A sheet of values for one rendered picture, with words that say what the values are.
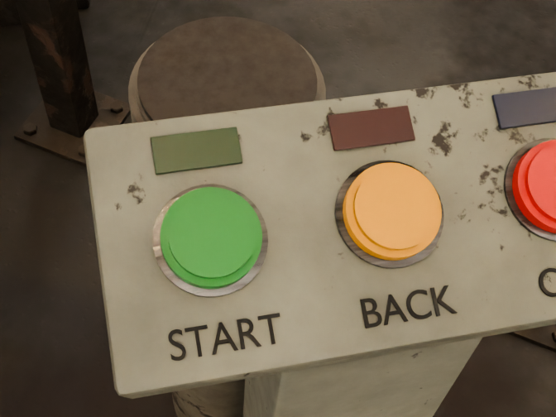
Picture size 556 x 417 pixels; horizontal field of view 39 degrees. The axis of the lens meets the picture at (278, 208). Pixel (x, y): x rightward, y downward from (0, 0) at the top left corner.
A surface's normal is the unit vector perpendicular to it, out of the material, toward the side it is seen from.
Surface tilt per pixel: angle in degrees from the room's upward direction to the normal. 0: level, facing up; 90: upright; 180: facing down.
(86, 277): 0
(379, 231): 20
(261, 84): 0
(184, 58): 0
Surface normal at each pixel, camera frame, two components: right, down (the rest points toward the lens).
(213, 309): 0.12, -0.25
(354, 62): 0.06, -0.56
